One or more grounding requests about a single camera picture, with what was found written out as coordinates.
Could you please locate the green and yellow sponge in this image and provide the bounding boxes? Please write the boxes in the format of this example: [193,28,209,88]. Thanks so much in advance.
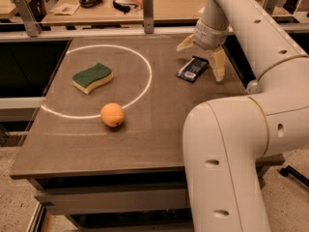
[72,63,114,95]

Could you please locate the grey metal bracket middle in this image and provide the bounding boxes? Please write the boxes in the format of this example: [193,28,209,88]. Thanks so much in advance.
[143,0,155,34]

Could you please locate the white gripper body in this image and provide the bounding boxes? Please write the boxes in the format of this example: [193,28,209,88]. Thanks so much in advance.
[193,19,228,50]

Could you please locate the small paper card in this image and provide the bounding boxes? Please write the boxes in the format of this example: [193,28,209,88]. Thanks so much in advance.
[52,4,79,15]

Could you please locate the black sunglasses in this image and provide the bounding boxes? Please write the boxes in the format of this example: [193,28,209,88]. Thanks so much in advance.
[113,0,138,14]

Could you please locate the blue rxbar blueberry wrapper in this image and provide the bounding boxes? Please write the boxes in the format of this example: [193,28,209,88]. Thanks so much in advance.
[176,56,209,83]

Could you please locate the orange fruit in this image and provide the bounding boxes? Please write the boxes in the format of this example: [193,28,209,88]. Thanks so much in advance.
[100,102,125,127]

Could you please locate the grey cabinet drawer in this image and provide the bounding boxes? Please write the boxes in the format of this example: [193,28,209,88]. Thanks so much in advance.
[35,183,190,215]

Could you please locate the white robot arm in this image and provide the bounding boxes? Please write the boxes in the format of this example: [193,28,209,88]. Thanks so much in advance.
[183,0,309,232]

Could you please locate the grey metal bracket left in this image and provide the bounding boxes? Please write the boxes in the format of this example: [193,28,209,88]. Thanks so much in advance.
[13,0,42,38]

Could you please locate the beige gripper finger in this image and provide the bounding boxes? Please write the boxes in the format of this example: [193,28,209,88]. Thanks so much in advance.
[177,35,196,51]
[210,46,225,82]

